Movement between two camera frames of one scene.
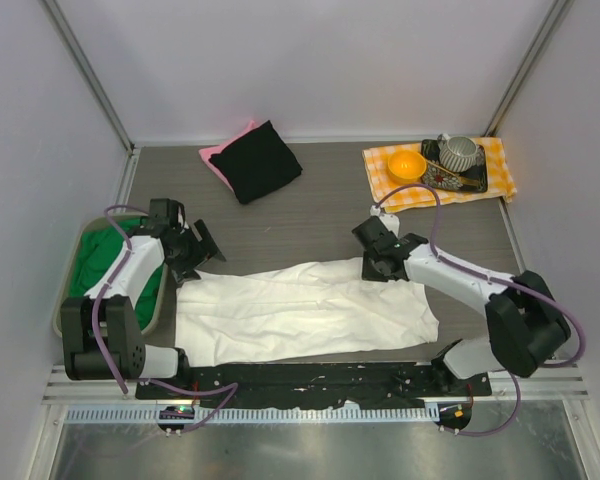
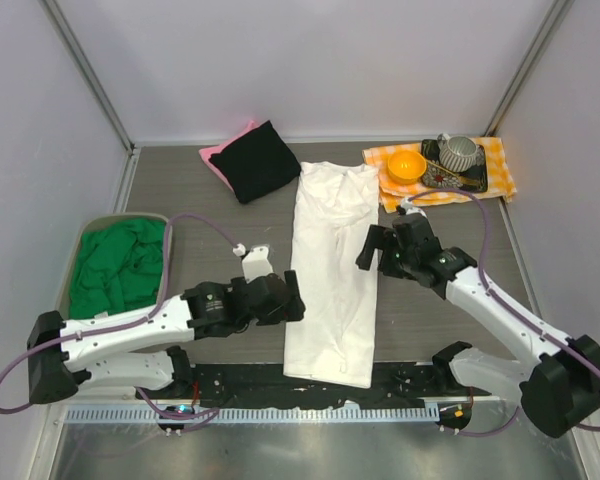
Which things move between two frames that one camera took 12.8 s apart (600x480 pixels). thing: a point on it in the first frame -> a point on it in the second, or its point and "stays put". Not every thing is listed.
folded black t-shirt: [256, 163] stays put
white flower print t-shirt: [260, 312] -> [334, 340]
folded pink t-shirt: [215, 149] stays put
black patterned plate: [474, 179] stays put
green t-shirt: [93, 251] stays put
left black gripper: [196, 251] -> [290, 295]
